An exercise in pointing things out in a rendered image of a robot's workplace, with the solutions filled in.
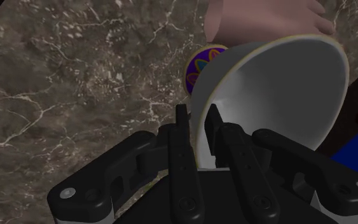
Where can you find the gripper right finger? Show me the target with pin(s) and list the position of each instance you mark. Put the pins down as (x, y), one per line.
(247, 167)

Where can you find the blue patterned object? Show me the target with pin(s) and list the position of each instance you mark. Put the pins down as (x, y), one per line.
(357, 155)

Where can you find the purple patterned round disc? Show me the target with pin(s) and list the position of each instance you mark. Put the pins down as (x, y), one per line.
(198, 66)

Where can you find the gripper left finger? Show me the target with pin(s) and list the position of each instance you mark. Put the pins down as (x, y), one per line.
(181, 155)

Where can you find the pink rounded object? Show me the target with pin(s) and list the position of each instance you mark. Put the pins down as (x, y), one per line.
(259, 21)

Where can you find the white bowl with gold rim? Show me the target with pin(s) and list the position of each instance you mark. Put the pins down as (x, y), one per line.
(278, 93)

